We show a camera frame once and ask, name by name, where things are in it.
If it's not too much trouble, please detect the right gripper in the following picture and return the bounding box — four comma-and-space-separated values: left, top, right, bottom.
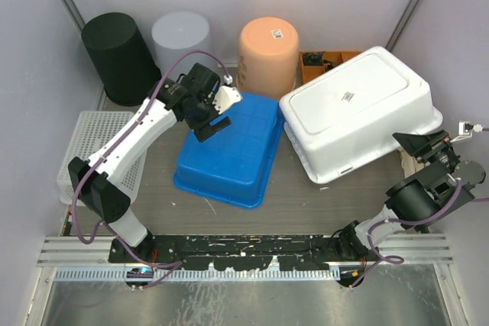
393, 128, 461, 170

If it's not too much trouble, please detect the blue plastic tub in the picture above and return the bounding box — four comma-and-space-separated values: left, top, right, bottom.
173, 93, 284, 209

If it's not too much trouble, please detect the white plastic tub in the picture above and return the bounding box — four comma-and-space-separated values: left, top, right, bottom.
280, 47, 443, 184

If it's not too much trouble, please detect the orange bucket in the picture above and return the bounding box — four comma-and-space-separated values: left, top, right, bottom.
236, 17, 300, 101

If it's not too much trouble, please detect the grey bucket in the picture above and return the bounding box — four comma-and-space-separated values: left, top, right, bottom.
151, 11, 214, 73

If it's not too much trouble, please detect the black bucket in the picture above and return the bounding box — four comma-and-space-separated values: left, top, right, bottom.
81, 12, 161, 106

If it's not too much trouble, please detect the blue perforated basket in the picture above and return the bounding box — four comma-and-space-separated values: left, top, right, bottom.
57, 111, 147, 205

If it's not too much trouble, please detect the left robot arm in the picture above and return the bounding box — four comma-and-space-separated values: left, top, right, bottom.
68, 63, 242, 262

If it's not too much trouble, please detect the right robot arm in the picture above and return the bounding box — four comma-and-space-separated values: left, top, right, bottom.
332, 130, 486, 260

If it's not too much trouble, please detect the beige cloth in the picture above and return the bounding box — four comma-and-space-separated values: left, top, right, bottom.
397, 149, 426, 178

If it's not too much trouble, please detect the orange compartment organizer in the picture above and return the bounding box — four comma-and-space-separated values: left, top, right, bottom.
299, 50, 361, 85

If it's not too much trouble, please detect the dark rolled item far left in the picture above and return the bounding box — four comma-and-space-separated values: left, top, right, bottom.
303, 52, 324, 66

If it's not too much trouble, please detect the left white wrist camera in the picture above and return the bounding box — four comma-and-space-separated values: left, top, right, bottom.
212, 74, 242, 115

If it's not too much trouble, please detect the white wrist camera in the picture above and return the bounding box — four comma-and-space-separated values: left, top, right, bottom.
212, 74, 242, 115
452, 121, 484, 143

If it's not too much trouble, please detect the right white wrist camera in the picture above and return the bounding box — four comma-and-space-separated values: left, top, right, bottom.
452, 121, 484, 143

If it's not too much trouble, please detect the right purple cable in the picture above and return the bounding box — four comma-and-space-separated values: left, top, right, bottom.
349, 123, 489, 289

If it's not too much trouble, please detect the purple cable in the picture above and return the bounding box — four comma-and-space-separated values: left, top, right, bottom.
349, 123, 489, 289
70, 50, 234, 291

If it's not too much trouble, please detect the black mounting rail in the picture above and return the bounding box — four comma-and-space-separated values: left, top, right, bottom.
108, 234, 381, 272

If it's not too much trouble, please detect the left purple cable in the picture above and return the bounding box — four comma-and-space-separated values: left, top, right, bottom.
70, 50, 234, 291

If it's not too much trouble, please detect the white cable duct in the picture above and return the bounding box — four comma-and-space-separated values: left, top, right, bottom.
54, 266, 340, 282

